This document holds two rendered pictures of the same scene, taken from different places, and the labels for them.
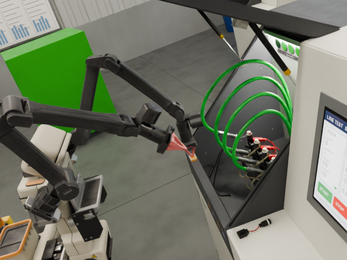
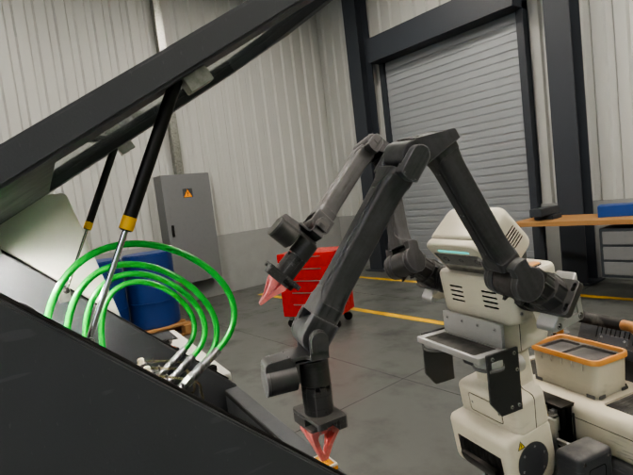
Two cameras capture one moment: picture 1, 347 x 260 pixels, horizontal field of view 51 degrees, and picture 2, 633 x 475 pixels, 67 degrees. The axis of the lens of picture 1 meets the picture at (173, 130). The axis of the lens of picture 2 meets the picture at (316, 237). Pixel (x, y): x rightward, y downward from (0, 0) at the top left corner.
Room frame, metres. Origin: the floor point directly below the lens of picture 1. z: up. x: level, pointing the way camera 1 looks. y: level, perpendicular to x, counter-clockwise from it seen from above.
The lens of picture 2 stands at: (2.35, -0.40, 1.47)
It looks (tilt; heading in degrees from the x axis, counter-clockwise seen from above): 5 degrees down; 154
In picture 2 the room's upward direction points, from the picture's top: 7 degrees counter-clockwise
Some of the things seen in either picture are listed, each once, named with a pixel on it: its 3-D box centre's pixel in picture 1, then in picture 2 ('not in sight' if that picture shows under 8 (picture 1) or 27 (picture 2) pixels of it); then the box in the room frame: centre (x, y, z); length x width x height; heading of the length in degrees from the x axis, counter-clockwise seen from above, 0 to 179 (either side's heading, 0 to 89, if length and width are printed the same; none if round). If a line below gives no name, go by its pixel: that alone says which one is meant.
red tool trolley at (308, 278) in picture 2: not in sight; (316, 286); (-2.59, 1.92, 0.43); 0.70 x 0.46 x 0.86; 38
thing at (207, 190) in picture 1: (209, 195); (280, 458); (1.32, -0.06, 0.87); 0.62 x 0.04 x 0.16; 4
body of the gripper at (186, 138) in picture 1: (186, 136); (317, 401); (1.54, -0.05, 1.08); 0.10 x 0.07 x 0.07; 4
